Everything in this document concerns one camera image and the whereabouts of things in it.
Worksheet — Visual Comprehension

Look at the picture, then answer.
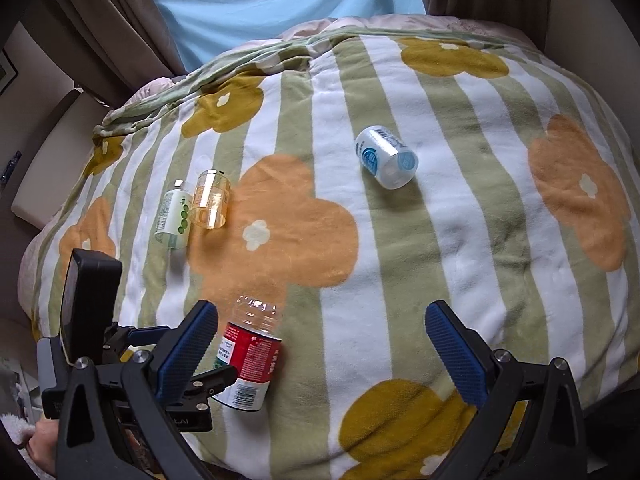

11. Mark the clear orange plastic cup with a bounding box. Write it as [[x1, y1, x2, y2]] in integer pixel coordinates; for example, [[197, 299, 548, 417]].
[[190, 169, 231, 230]]

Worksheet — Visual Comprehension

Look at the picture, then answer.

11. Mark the beige padded headboard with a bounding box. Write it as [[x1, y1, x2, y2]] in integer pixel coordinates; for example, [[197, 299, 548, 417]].
[[1, 24, 107, 229]]

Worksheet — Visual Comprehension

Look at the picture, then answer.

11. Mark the green label white bottle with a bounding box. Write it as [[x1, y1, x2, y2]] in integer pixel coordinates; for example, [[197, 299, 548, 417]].
[[154, 180, 192, 249]]

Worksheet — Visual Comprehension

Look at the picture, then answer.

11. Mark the person's left hand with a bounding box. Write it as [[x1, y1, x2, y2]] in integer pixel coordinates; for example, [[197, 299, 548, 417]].
[[26, 417, 58, 477]]

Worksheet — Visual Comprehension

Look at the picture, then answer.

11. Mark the left brown curtain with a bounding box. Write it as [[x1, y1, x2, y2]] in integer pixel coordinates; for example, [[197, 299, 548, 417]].
[[22, 0, 186, 107]]

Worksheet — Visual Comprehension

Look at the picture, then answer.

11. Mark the framed wall picture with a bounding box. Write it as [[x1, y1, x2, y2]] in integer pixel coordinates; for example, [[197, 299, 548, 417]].
[[0, 49, 18, 94]]

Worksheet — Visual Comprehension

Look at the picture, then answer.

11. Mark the striped floral blanket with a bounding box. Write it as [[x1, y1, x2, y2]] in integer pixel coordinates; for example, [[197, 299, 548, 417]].
[[18, 27, 639, 479]]

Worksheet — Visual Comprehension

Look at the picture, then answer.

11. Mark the red label plastic cup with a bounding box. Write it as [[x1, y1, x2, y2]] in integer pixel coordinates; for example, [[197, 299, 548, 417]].
[[214, 296, 282, 412]]

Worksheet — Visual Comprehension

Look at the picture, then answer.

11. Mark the blue object on headboard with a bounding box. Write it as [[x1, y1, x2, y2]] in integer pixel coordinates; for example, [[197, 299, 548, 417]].
[[0, 151, 22, 188]]

